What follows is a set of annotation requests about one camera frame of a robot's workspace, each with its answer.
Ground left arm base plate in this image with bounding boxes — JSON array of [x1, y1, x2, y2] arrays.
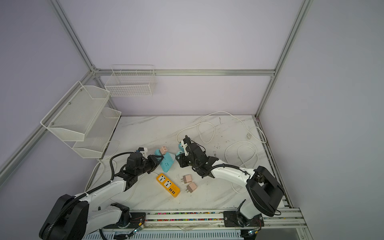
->
[[109, 212, 147, 229]]

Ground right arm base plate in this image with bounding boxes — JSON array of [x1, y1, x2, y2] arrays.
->
[[223, 211, 265, 228]]

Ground teal long power strip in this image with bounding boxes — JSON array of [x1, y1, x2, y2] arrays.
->
[[178, 143, 184, 151]]

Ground aluminium frame rails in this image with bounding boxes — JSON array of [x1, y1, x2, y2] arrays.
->
[[0, 0, 314, 240]]

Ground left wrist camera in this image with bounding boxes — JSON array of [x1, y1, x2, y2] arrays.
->
[[136, 147, 148, 158]]

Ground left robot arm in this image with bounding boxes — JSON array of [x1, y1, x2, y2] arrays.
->
[[39, 150, 164, 240]]

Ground orange power strip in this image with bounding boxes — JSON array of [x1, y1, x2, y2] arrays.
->
[[156, 174, 181, 198]]

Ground teal strip white cable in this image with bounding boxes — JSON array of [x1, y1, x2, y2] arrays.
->
[[175, 110, 268, 145]]

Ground upper white mesh shelf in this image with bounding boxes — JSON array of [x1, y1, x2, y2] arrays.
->
[[40, 81, 111, 142]]

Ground white mesh shelf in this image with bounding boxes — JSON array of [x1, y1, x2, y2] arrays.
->
[[72, 108, 121, 159], [40, 81, 111, 142]]

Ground orange strip white cable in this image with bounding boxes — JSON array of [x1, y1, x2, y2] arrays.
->
[[125, 171, 160, 205]]

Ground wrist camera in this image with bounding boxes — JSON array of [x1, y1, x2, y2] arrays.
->
[[136, 147, 148, 158], [181, 135, 192, 157]]

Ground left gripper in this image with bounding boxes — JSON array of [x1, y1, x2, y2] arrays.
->
[[136, 154, 163, 176]]

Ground pink charger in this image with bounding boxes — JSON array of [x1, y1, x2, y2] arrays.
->
[[186, 182, 198, 193], [159, 146, 168, 155], [181, 175, 193, 184]]

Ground teal mountain-shaped power strip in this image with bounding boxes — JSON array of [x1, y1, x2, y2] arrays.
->
[[155, 149, 176, 173]]

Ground lower white mesh shelf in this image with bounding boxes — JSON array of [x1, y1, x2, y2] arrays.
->
[[72, 108, 121, 159]]

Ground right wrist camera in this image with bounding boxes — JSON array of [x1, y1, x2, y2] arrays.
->
[[181, 135, 192, 157]]

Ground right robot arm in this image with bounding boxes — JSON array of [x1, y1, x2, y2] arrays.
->
[[176, 138, 284, 220]]

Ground mountain strip white cable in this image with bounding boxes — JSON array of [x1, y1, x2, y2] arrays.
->
[[83, 139, 121, 196]]

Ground white wire basket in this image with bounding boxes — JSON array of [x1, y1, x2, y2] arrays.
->
[[105, 65, 157, 97]]

